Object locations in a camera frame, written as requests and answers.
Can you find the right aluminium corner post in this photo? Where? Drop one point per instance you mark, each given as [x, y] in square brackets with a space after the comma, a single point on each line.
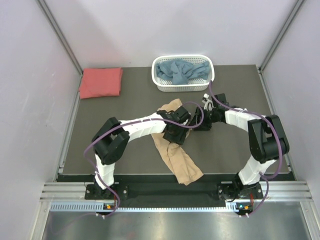
[298, 5]

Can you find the crumpled blue t shirt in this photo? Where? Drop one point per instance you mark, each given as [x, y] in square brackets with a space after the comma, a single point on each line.
[179, 71]

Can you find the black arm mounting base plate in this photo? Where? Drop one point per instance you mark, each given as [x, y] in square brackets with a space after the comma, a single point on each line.
[154, 190]

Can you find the beige t shirt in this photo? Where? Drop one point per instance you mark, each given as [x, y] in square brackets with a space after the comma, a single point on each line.
[177, 160]

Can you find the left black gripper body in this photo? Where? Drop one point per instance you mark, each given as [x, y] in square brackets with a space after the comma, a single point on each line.
[177, 136]

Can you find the left aluminium corner post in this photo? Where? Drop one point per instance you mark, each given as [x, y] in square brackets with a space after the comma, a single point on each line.
[59, 34]

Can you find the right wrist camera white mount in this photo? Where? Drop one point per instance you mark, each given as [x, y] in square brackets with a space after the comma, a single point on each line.
[208, 103]

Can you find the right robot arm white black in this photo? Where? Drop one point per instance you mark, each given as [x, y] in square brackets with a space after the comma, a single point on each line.
[268, 142]

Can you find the white perforated plastic basket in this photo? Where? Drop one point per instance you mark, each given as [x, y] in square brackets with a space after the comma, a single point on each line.
[193, 85]

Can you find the folded red t shirt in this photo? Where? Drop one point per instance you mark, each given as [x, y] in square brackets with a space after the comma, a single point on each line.
[100, 82]

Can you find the white slotted cable duct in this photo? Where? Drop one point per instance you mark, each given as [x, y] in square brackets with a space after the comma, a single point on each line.
[102, 207]

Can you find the aluminium corner post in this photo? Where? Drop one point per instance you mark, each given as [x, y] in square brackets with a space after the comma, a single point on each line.
[59, 34]
[298, 5]

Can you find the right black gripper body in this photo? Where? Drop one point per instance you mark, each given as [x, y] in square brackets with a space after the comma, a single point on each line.
[209, 117]

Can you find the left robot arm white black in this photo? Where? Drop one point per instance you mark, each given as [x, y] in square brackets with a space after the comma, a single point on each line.
[110, 142]

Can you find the aluminium front frame rail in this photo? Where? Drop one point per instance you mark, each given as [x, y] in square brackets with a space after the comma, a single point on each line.
[278, 191]

